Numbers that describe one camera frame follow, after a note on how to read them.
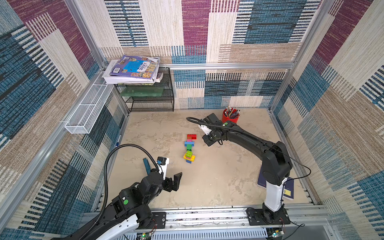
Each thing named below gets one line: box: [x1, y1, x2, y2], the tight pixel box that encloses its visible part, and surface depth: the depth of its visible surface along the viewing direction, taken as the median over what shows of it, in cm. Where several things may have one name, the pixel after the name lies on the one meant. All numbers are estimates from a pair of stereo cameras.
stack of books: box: [101, 55, 164, 85], surface depth 81 cm
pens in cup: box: [224, 105, 241, 119], surface depth 101 cm
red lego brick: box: [187, 134, 198, 140], surface depth 104 cm
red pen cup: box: [222, 107, 240, 123], surface depth 101 cm
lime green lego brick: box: [186, 150, 193, 158], surface depth 89 cm
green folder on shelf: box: [120, 86, 164, 97], surface depth 100 cm
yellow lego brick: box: [183, 153, 196, 162], surface depth 91 cm
